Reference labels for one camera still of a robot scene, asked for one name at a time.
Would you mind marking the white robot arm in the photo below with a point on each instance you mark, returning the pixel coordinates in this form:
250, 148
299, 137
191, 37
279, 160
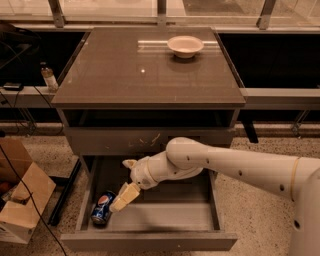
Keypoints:
297, 178

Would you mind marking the white bowl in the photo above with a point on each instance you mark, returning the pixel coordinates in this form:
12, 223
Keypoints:
185, 46

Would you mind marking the small clear bottle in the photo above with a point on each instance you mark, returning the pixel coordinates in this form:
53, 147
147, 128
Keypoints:
49, 77

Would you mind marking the cardboard box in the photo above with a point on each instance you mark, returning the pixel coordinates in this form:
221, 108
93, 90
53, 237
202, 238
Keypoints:
25, 189

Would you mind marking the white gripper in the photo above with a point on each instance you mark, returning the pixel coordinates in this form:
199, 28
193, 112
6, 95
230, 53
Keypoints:
141, 173

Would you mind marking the grey drawer cabinet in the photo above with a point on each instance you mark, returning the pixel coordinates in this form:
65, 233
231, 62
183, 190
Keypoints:
129, 78

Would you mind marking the open grey middle drawer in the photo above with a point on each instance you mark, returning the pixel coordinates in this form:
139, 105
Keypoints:
174, 216

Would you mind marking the blue pepsi can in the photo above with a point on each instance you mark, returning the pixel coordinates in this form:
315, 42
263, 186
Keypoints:
101, 212

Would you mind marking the grey top drawer front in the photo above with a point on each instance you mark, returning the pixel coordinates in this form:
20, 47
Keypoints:
132, 141

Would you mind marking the small black device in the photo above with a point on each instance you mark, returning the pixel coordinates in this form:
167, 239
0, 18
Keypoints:
13, 86

